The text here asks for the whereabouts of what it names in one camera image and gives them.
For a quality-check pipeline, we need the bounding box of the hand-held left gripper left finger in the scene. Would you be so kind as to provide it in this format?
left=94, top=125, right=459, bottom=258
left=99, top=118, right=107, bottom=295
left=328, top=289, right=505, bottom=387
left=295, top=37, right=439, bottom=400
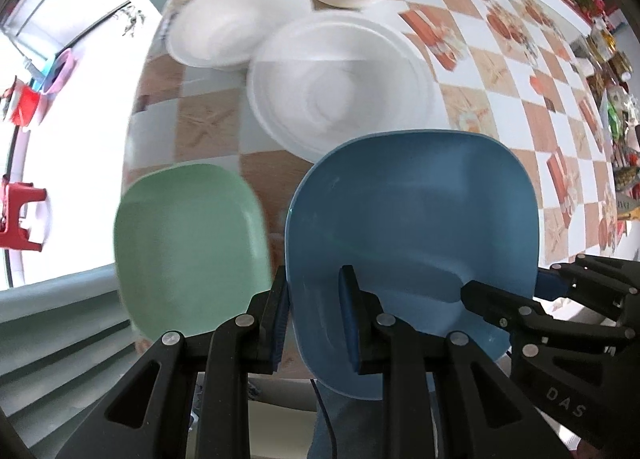
left=55, top=266, right=292, bottom=459

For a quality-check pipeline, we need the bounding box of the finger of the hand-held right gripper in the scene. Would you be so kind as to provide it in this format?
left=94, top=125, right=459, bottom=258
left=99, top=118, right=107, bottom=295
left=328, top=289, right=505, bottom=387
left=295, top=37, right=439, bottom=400
left=460, top=280, right=640, bottom=340
left=535, top=253, right=640, bottom=327

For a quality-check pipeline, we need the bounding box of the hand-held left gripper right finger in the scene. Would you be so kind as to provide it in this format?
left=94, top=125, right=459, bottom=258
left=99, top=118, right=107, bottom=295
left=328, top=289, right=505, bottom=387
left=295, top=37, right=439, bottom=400
left=337, top=264, right=571, bottom=459

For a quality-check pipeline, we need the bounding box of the blue square plate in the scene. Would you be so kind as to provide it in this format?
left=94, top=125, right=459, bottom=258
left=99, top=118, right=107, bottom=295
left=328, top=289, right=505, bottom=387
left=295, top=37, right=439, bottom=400
left=284, top=130, right=540, bottom=401

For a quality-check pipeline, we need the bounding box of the green square plate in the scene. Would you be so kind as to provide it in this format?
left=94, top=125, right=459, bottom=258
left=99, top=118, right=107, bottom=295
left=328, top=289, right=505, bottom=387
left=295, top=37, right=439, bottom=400
left=113, top=163, right=273, bottom=344

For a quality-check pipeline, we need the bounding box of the large white disposable bowl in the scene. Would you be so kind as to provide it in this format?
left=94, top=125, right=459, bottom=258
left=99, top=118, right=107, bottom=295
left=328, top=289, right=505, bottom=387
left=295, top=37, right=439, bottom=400
left=246, top=10, right=446, bottom=164

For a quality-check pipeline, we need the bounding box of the person's jeans leg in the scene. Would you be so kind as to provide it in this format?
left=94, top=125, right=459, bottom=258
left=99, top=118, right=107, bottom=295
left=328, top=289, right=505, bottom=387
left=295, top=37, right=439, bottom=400
left=306, top=379, right=388, bottom=459

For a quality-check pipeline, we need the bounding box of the checkered printed tablecloth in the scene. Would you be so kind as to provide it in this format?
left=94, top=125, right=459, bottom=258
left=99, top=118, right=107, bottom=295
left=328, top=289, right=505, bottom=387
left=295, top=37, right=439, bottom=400
left=121, top=0, right=622, bottom=390

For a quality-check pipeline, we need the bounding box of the pile of assorted packets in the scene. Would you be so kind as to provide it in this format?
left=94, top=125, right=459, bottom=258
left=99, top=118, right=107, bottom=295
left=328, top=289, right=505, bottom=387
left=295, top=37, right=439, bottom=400
left=565, top=0, right=640, bottom=224

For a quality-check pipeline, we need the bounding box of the grey ribbed panel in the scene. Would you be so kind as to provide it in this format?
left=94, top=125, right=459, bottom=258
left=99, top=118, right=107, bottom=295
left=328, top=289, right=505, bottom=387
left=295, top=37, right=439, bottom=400
left=0, top=263, right=153, bottom=445

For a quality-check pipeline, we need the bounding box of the red plastic stool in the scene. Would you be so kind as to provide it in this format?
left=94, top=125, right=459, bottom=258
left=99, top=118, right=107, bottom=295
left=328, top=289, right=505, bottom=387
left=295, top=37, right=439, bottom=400
left=0, top=181, right=49, bottom=253

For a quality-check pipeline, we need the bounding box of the pink plastic basin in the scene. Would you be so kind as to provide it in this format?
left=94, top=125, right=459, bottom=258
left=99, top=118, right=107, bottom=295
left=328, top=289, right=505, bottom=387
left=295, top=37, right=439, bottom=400
left=42, top=50, right=81, bottom=96

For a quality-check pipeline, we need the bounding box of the red plastic basin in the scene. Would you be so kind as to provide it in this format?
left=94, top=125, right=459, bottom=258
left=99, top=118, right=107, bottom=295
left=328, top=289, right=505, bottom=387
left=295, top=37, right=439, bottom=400
left=9, top=79, right=45, bottom=128

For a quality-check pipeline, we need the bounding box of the black cable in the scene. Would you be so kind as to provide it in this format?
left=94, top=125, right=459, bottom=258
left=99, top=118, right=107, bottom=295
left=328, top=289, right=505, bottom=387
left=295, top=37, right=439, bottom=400
left=311, top=378, right=340, bottom=459

